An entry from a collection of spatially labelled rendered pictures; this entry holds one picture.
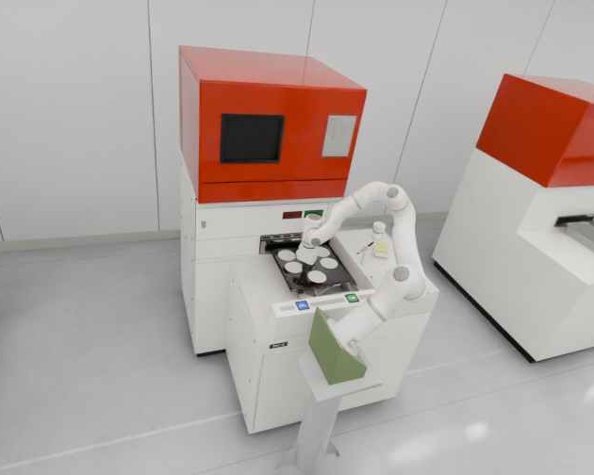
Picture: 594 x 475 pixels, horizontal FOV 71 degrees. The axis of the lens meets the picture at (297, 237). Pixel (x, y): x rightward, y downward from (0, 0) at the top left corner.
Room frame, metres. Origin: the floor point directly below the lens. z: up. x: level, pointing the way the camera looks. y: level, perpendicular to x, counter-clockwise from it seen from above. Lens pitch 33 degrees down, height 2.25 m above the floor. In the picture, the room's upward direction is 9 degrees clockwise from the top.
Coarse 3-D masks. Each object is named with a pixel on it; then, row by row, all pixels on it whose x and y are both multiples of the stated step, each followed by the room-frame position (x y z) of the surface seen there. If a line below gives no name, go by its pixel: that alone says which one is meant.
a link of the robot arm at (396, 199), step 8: (368, 184) 1.85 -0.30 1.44; (376, 184) 1.82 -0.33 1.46; (384, 184) 1.81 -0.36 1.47; (392, 184) 1.74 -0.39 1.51; (360, 192) 1.81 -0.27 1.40; (368, 192) 1.80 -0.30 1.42; (376, 192) 1.77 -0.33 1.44; (384, 192) 1.69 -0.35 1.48; (392, 192) 1.66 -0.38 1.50; (400, 192) 1.66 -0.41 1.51; (360, 200) 1.79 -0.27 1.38; (368, 200) 1.79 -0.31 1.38; (376, 200) 1.75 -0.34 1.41; (384, 200) 1.67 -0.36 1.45; (392, 200) 1.64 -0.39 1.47; (400, 200) 1.64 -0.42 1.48; (408, 200) 1.69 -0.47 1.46; (392, 208) 1.66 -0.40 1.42; (400, 208) 1.66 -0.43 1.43
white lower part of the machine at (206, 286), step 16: (192, 256) 1.90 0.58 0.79; (192, 272) 1.88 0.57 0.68; (208, 272) 1.83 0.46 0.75; (224, 272) 1.87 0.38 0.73; (192, 288) 1.88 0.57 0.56; (208, 288) 1.83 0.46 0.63; (224, 288) 1.87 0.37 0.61; (192, 304) 1.88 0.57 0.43; (208, 304) 1.83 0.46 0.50; (224, 304) 1.87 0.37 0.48; (192, 320) 1.88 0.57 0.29; (208, 320) 1.83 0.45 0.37; (224, 320) 1.88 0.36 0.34; (192, 336) 1.89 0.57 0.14; (208, 336) 1.84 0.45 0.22; (224, 336) 1.88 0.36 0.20; (208, 352) 1.87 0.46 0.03
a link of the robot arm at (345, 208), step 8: (344, 200) 1.81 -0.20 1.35; (352, 200) 1.80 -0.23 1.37; (336, 208) 1.79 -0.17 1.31; (344, 208) 1.78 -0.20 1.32; (352, 208) 1.78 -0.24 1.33; (360, 208) 1.79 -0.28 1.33; (336, 216) 1.76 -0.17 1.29; (344, 216) 1.77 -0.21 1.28; (328, 224) 1.71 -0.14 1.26; (336, 224) 1.73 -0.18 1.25; (312, 232) 1.70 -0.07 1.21; (320, 232) 1.69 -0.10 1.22; (328, 232) 1.69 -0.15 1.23; (336, 232) 1.72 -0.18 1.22; (312, 240) 1.67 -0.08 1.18; (320, 240) 1.68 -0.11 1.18
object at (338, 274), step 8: (296, 248) 2.00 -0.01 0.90; (328, 248) 2.05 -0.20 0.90; (296, 256) 1.91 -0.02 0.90; (320, 256) 1.95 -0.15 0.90; (328, 256) 1.96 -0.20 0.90; (280, 264) 1.82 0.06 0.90; (320, 264) 1.88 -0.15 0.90; (288, 272) 1.75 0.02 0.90; (304, 272) 1.78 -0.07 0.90; (328, 272) 1.81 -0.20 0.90; (336, 272) 1.82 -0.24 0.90; (344, 272) 1.84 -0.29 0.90; (288, 280) 1.70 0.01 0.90; (296, 280) 1.70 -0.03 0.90; (304, 280) 1.71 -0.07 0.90; (328, 280) 1.75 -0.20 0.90; (336, 280) 1.76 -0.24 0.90; (344, 280) 1.77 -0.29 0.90
